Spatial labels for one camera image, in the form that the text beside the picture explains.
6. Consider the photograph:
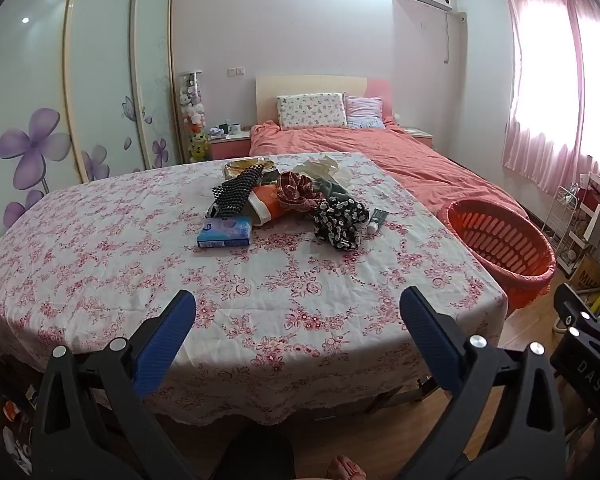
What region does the coral bed duvet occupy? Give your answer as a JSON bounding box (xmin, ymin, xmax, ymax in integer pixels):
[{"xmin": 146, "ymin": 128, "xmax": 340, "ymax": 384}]
[{"xmin": 249, "ymin": 119, "xmax": 531, "ymax": 221}]

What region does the white wire rack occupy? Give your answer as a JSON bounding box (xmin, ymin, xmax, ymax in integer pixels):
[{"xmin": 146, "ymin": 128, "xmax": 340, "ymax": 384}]
[{"xmin": 550, "ymin": 185, "xmax": 588, "ymax": 261}]

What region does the beige pink headboard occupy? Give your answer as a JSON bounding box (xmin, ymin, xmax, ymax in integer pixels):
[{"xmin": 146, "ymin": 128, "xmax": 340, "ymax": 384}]
[{"xmin": 255, "ymin": 75, "xmax": 395, "ymax": 128}]

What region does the floral pillow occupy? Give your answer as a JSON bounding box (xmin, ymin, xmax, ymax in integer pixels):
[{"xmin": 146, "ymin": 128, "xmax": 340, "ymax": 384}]
[{"xmin": 276, "ymin": 92, "xmax": 348, "ymax": 129}]

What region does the yellow snack tray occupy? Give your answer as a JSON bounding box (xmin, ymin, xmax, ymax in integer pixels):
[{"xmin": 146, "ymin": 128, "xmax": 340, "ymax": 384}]
[{"xmin": 225, "ymin": 156, "xmax": 276, "ymax": 178}]

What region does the white shelf cart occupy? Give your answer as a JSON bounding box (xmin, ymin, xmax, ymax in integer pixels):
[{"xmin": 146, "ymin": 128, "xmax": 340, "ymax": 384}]
[{"xmin": 577, "ymin": 172, "xmax": 600, "ymax": 253}]

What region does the pink striped pillow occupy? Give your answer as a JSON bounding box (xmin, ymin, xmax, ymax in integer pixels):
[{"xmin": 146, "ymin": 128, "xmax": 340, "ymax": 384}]
[{"xmin": 343, "ymin": 93, "xmax": 385, "ymax": 129}]

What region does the orange plastic basket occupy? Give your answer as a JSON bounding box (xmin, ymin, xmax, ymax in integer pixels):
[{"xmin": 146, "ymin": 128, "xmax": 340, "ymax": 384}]
[{"xmin": 437, "ymin": 199, "xmax": 557, "ymax": 311}]

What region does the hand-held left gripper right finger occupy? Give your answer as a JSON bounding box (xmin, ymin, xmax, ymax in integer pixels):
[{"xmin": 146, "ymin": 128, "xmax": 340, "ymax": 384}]
[{"xmin": 399, "ymin": 286, "xmax": 568, "ymax": 480}]

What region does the plush toy display tube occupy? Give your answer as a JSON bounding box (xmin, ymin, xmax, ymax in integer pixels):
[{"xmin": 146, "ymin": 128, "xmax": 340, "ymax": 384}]
[{"xmin": 177, "ymin": 71, "xmax": 209, "ymax": 163}]

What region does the brown paper bag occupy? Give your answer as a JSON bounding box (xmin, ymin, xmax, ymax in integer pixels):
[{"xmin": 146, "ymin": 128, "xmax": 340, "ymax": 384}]
[{"xmin": 570, "ymin": 255, "xmax": 600, "ymax": 292}]

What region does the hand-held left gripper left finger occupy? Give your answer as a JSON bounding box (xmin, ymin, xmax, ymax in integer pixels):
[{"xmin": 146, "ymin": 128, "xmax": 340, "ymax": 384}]
[{"xmin": 30, "ymin": 289, "xmax": 197, "ymax": 480}]

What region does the flower print sliding wardrobe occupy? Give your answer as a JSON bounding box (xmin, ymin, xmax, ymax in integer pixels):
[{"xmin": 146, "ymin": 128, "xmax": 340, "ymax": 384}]
[{"xmin": 0, "ymin": 0, "xmax": 181, "ymax": 241}]

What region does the orange white bottle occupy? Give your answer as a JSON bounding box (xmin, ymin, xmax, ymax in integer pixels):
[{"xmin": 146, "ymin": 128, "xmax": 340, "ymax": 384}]
[{"xmin": 250, "ymin": 185, "xmax": 287, "ymax": 226}]

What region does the blue tissue packet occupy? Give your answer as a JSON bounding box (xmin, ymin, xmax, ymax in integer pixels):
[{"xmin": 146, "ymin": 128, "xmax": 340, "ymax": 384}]
[{"xmin": 196, "ymin": 216, "xmax": 253, "ymax": 248}]

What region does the green tube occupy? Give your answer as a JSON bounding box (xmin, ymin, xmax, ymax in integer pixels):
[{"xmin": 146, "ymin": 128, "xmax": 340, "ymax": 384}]
[{"xmin": 366, "ymin": 208, "xmax": 390, "ymax": 234}]

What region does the wooden table frame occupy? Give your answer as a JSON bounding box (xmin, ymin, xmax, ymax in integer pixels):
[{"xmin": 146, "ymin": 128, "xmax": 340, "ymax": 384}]
[{"xmin": 365, "ymin": 375, "xmax": 433, "ymax": 413}]

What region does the pink curtain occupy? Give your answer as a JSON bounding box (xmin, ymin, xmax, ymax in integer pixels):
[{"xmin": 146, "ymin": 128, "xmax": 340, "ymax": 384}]
[{"xmin": 500, "ymin": 0, "xmax": 600, "ymax": 196}]

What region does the air conditioner pipe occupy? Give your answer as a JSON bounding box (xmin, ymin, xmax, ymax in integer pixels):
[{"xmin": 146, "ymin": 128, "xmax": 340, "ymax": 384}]
[{"xmin": 442, "ymin": 10, "xmax": 467, "ymax": 65}]

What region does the red plaid scrunchie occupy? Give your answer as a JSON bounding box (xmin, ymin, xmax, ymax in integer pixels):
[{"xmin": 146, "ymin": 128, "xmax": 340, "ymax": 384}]
[{"xmin": 275, "ymin": 171, "xmax": 322, "ymax": 213}]

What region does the person's foot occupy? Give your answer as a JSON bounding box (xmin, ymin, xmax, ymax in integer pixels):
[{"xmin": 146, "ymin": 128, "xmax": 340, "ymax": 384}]
[{"xmin": 327, "ymin": 454, "xmax": 368, "ymax": 480}]

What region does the person's leg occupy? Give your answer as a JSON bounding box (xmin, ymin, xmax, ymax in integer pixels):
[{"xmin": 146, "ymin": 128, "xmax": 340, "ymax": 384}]
[{"xmin": 220, "ymin": 422, "xmax": 296, "ymax": 480}]

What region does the black floral scrunchie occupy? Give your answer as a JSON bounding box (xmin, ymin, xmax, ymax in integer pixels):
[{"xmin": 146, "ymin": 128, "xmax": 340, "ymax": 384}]
[{"xmin": 312, "ymin": 197, "xmax": 370, "ymax": 252}]

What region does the white green sock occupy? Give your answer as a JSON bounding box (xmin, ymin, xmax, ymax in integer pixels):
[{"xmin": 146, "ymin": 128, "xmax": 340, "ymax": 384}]
[{"xmin": 312, "ymin": 177, "xmax": 351, "ymax": 202}]

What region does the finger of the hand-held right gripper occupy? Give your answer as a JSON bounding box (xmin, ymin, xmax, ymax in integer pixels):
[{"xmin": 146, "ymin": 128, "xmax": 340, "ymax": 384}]
[{"xmin": 552, "ymin": 284, "xmax": 600, "ymax": 348}]

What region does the pink floral tablecloth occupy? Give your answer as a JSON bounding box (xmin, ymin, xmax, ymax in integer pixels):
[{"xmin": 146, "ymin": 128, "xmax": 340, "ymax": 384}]
[{"xmin": 0, "ymin": 152, "xmax": 508, "ymax": 426}]

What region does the black white dotted cloth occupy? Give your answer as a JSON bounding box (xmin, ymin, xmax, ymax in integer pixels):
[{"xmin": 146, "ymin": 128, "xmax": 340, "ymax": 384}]
[{"xmin": 206, "ymin": 167, "xmax": 263, "ymax": 218}]

